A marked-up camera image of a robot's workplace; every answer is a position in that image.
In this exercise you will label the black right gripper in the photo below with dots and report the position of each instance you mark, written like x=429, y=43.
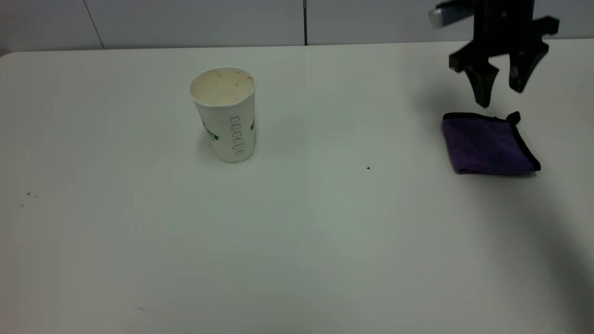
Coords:
x=503, y=28

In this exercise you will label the purple cloth with black trim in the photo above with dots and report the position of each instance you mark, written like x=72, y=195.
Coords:
x=487, y=148

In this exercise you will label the white paper coffee cup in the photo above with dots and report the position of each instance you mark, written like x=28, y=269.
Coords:
x=227, y=120

